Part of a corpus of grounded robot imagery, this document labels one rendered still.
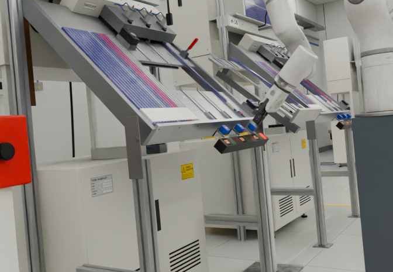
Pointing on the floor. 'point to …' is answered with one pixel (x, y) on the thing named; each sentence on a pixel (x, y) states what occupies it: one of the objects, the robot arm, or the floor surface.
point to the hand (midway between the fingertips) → (258, 118)
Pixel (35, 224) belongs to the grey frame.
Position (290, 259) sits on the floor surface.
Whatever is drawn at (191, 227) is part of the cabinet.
